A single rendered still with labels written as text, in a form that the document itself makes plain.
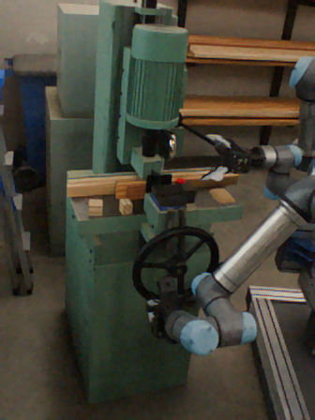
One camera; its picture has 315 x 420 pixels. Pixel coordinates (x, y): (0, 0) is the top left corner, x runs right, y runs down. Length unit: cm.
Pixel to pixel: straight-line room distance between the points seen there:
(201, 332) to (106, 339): 78
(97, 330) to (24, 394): 51
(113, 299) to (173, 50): 89
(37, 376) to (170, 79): 140
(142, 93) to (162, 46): 16
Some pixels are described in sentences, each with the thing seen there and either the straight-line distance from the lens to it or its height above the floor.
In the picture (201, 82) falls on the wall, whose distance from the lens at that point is 411.
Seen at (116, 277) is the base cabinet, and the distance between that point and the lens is 161.
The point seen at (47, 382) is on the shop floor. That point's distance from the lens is 214.
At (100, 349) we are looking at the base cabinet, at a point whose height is 31.
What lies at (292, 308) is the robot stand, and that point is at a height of 21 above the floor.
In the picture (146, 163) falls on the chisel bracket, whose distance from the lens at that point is 154.
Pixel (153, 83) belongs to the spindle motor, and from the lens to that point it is 141.
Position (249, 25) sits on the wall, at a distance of 418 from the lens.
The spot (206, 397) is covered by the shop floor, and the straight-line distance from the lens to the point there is 215.
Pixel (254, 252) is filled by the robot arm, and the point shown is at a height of 102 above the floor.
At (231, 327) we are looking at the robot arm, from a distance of 113.
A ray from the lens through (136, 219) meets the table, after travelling 149.
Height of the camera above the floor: 166
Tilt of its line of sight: 26 degrees down
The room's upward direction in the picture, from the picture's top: 5 degrees clockwise
